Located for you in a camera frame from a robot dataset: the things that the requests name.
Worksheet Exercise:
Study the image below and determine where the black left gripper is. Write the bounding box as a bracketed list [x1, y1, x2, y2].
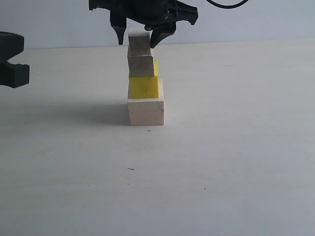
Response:
[0, 31, 30, 89]

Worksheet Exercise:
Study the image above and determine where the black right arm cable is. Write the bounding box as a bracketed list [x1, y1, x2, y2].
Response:
[205, 0, 249, 8]

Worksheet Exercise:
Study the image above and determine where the small wooden cube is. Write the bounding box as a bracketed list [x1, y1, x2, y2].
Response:
[128, 27, 151, 56]

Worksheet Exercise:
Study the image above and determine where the yellow cube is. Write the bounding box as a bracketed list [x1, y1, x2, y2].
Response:
[129, 59, 159, 99]

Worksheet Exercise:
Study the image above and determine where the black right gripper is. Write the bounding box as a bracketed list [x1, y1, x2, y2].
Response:
[89, 0, 198, 49]

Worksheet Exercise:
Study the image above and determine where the medium wooden cube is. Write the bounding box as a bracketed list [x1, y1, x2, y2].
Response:
[127, 47, 155, 77]

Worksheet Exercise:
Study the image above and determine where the large pale wooden cube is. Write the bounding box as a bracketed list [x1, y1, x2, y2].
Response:
[127, 79, 164, 126]

